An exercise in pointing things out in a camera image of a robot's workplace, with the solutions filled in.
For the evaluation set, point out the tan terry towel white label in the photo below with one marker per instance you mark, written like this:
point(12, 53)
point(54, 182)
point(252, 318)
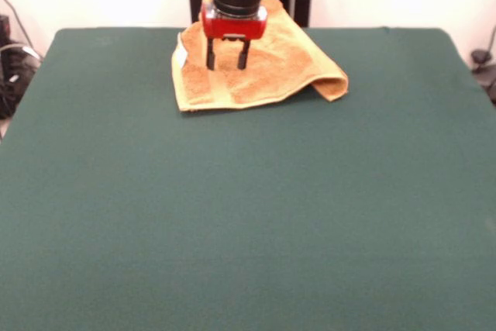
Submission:
point(279, 67)

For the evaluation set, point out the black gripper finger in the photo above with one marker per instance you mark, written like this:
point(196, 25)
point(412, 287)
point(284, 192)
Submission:
point(243, 56)
point(211, 56)

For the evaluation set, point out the dark green table cloth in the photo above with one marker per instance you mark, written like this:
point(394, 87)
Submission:
point(155, 230)

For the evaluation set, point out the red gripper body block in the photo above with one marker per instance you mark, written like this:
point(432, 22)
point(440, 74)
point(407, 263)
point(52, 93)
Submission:
point(232, 28)

